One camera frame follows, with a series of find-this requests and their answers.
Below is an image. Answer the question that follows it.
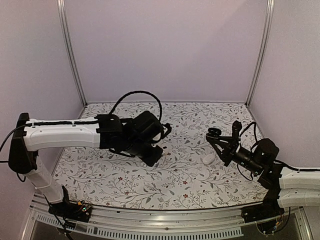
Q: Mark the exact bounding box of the white round earbud case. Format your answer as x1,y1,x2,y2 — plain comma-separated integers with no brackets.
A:
162,146,171,156

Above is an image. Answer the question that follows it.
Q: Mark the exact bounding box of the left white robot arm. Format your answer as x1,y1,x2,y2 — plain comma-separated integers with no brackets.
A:
6,111,171,217

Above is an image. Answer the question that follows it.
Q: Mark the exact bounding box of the front aluminium rail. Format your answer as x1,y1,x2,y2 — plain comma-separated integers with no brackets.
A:
21,195,316,240

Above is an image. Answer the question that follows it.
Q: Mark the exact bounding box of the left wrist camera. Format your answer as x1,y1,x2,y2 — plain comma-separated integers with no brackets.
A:
154,123,172,141

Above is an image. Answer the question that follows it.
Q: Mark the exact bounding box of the black earbud charging case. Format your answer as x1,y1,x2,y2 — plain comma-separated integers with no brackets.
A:
206,127,222,138

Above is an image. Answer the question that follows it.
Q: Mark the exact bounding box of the aluminium frame post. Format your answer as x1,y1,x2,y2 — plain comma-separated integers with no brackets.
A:
245,0,275,109
56,0,88,107

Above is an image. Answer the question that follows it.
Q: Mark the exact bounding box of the right aluminium frame post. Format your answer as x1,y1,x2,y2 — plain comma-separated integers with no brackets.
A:
245,0,275,109

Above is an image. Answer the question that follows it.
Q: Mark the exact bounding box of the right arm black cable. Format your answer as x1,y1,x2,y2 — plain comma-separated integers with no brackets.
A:
239,121,260,151

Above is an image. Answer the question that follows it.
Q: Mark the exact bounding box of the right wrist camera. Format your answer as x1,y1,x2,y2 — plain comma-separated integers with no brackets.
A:
232,120,243,140

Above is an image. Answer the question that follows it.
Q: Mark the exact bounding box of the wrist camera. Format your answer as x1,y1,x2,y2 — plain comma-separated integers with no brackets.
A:
232,120,243,140
154,123,172,141

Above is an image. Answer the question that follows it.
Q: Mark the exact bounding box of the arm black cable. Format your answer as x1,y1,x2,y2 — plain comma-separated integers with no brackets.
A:
108,90,163,120
239,121,260,151

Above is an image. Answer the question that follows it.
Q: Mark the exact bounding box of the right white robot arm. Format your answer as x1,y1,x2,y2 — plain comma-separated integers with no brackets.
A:
205,120,320,218

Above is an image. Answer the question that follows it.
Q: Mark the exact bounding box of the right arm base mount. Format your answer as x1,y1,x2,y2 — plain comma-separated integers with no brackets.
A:
241,189,285,223

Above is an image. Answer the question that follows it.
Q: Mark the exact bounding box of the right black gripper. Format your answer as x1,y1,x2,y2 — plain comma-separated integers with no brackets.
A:
210,136,263,176

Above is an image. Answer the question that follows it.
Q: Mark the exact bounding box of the floral tablecloth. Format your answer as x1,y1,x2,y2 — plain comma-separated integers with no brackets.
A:
53,102,267,210

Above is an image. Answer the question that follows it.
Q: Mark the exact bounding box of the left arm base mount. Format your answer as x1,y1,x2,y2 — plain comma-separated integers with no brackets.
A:
48,186,93,223

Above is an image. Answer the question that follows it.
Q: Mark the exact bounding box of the left aluminium frame post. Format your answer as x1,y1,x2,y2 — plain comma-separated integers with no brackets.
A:
56,0,88,107

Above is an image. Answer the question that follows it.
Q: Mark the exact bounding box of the white oval case lid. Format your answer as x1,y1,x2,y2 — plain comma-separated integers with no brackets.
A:
202,154,215,165

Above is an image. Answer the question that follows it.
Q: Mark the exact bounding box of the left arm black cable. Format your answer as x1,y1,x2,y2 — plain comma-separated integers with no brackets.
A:
108,90,163,120

